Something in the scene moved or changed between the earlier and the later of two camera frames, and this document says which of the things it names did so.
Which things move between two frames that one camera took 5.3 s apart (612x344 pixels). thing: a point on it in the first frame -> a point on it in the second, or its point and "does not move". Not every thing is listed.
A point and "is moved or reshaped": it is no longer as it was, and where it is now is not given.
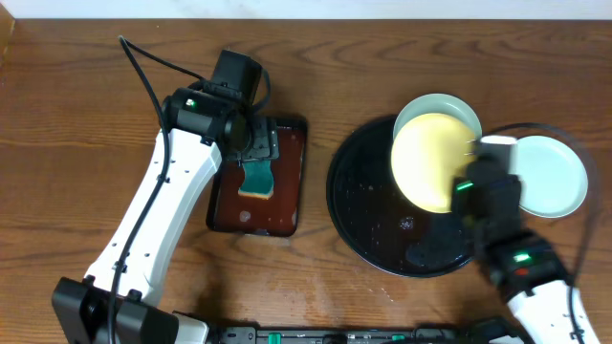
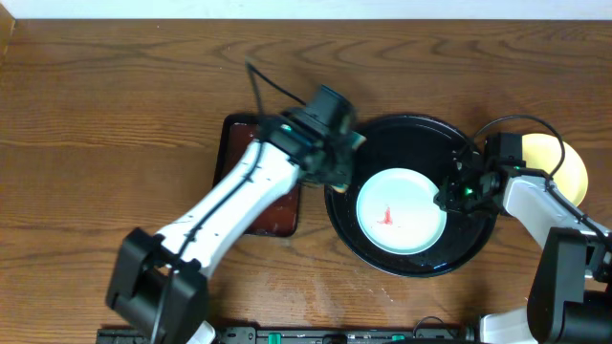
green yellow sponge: x=257 y=181 is moved or reshaped
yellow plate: x=428 y=151 -> x=544 y=152
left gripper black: x=268 y=132 -> x=347 y=178
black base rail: x=482 y=332 does not move
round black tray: x=374 y=223 does not move
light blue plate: x=444 y=104 -> x=396 y=211
